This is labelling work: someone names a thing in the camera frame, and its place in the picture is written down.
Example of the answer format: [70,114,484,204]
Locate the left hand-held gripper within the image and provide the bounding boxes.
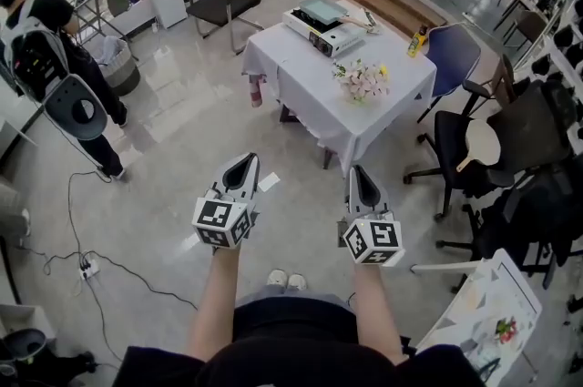
[190,152,262,257]

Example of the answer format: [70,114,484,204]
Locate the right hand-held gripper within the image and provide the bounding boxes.
[338,164,407,269]

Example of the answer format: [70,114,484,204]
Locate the white portable gas stove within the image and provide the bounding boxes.
[281,7,365,58]

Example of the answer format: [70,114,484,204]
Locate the pale green square pan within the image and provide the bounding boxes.
[298,0,379,34]

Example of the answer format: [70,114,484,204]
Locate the person's right forearm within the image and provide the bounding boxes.
[353,260,407,367]

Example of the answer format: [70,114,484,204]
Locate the person's left forearm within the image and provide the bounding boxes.
[186,247,243,364]

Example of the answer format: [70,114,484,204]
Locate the white paper sheet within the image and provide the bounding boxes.
[258,172,281,194]

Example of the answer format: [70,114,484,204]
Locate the person's left shoe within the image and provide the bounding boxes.
[266,269,289,289]

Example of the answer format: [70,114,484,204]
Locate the pink flower bouquet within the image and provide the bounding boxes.
[331,59,392,107]

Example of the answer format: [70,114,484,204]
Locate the white tablecloth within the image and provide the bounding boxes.
[240,21,438,175]

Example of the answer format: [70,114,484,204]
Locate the cream round hand fan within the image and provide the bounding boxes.
[455,119,502,172]

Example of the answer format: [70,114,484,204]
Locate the person's grey trousers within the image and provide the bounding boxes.
[236,287,357,314]

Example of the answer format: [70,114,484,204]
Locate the yellow bottle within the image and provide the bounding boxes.
[406,25,429,58]

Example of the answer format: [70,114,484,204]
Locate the grey striped basket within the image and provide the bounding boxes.
[97,36,141,97]

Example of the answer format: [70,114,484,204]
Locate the white framed glass table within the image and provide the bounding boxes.
[409,248,544,387]

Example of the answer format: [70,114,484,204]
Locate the blue chair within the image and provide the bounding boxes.
[416,23,483,125]

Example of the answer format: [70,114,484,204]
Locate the white green tissue packet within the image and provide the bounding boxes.
[357,9,382,36]

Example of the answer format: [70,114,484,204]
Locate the white power strip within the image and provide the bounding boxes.
[79,252,100,280]

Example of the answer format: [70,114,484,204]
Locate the black office chair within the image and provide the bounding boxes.
[435,166,583,291]
[403,79,578,220]

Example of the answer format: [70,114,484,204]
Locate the person's black shirt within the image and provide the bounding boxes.
[108,290,484,387]

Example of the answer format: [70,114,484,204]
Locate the grey oval shell device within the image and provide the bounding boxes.
[44,74,109,142]

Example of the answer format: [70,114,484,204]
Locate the brown wooden chair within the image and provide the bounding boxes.
[489,52,519,105]

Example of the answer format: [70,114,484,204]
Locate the white shelf rack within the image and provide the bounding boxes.
[514,0,583,97]

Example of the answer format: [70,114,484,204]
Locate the rows of black devices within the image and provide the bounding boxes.
[530,24,583,77]

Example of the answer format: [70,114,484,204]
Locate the black floor cable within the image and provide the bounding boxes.
[43,169,199,360]

